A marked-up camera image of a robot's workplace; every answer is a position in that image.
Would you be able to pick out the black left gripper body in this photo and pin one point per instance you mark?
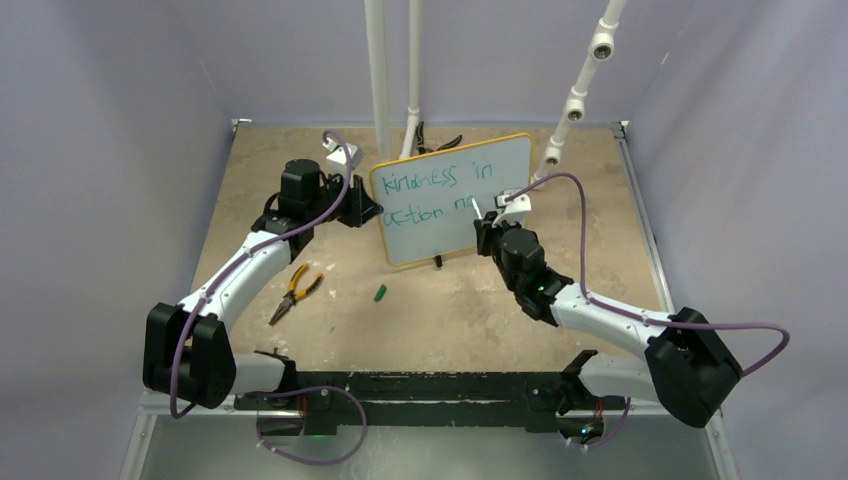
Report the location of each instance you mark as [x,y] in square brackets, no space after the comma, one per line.
[334,182]

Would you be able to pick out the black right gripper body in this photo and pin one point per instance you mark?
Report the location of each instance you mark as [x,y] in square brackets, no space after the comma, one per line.
[496,238]

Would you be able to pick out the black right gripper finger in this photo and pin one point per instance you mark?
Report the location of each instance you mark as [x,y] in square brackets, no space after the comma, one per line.
[490,220]
[483,231]

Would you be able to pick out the white green marker pen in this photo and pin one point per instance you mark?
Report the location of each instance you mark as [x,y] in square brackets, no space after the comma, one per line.
[476,207]

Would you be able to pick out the yellow framed whiteboard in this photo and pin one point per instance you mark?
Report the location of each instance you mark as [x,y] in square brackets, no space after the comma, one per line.
[425,199]

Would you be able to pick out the green marker cap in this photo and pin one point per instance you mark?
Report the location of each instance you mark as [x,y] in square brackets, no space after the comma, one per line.
[380,293]

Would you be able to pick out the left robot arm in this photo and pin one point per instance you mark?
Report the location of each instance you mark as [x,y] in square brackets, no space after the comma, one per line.
[187,349]

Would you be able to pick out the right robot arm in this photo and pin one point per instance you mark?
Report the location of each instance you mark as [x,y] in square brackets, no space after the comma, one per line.
[683,364]

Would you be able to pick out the yellow black pliers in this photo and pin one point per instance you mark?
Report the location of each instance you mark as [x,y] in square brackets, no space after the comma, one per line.
[294,294]

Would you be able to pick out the thin white vertical pipe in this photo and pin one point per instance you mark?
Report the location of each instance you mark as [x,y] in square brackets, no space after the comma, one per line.
[414,78]

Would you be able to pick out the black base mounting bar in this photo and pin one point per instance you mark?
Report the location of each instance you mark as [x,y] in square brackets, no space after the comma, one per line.
[537,402]

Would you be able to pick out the thick white vertical pipe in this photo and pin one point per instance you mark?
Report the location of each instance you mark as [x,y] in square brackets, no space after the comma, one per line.
[378,67]

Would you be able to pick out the white pipe with fittings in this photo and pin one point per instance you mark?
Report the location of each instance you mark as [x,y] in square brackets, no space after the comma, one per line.
[601,49]

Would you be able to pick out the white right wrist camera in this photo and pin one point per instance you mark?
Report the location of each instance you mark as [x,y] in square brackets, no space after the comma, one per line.
[511,212]

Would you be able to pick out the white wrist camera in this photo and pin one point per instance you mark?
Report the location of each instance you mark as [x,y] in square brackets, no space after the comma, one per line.
[511,212]
[340,157]

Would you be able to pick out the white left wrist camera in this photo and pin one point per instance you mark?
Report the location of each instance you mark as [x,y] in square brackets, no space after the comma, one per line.
[340,157]

